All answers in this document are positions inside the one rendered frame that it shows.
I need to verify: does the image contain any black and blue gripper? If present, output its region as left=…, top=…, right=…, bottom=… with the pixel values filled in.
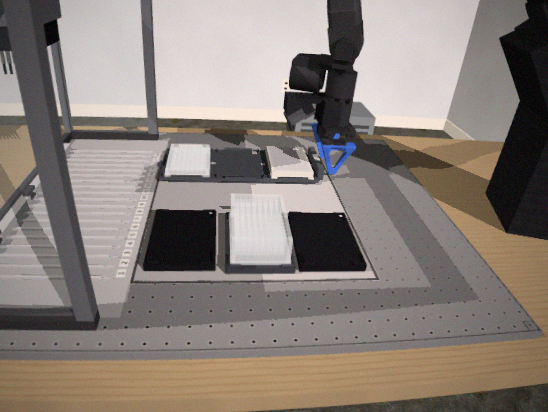
left=311, top=98, right=356, bottom=174

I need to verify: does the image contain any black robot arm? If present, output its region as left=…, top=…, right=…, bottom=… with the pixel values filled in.
left=283, top=0, right=548, bottom=128

